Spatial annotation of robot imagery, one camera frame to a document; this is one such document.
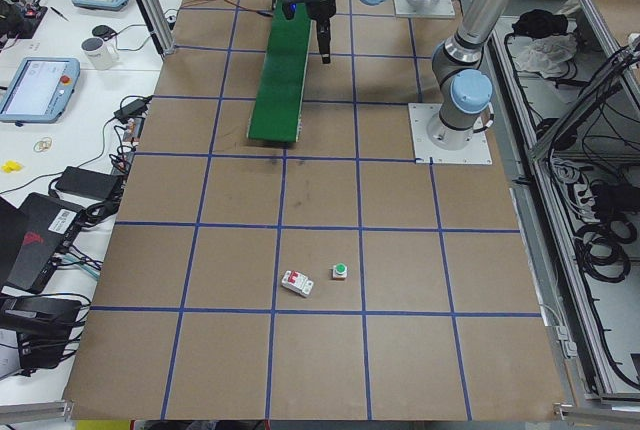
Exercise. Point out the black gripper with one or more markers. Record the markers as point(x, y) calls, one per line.
point(320, 7)

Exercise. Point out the green conveyor belt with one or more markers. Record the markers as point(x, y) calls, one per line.
point(276, 115)

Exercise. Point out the white mug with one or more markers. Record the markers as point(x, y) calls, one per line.
point(101, 54)

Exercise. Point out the green push button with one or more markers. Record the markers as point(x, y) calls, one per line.
point(339, 271)

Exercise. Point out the white red circuit breaker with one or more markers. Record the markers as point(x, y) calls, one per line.
point(297, 282)

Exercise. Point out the black power brick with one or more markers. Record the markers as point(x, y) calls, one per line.
point(88, 183)

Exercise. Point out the near teach pendant tablet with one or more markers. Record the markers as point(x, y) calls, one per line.
point(40, 90)

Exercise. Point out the black laptop computer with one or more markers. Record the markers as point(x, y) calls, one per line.
point(32, 235)

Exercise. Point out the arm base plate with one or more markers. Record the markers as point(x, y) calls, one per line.
point(435, 143)
point(430, 9)

